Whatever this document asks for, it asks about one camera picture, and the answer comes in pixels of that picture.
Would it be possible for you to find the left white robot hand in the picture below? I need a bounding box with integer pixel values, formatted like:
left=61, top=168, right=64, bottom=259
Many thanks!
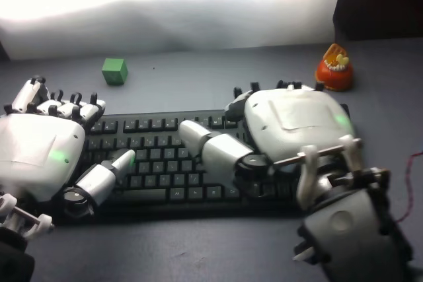
left=0, top=76, right=137, bottom=219

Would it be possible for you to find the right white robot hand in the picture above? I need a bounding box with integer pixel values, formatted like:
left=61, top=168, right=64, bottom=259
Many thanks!
left=178, top=80, right=356, bottom=196

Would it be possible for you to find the black computer keyboard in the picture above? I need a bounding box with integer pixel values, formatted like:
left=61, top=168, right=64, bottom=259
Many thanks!
left=62, top=103, right=352, bottom=223

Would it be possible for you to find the orange toy cake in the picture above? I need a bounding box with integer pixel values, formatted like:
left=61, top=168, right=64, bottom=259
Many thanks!
left=315, top=43, right=354, bottom=92

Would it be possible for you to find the green cube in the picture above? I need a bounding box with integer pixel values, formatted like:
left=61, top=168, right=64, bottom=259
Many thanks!
left=101, top=57, right=129, bottom=87

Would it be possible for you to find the black panel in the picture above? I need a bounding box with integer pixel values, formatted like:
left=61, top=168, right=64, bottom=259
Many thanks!
left=332, top=0, right=423, bottom=42

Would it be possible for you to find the white sheet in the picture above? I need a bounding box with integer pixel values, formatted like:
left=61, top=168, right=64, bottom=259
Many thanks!
left=0, top=0, right=344, bottom=62

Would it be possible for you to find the red and black twisted wire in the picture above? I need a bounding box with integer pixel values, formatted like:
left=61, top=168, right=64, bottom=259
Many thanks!
left=395, top=152, right=423, bottom=224

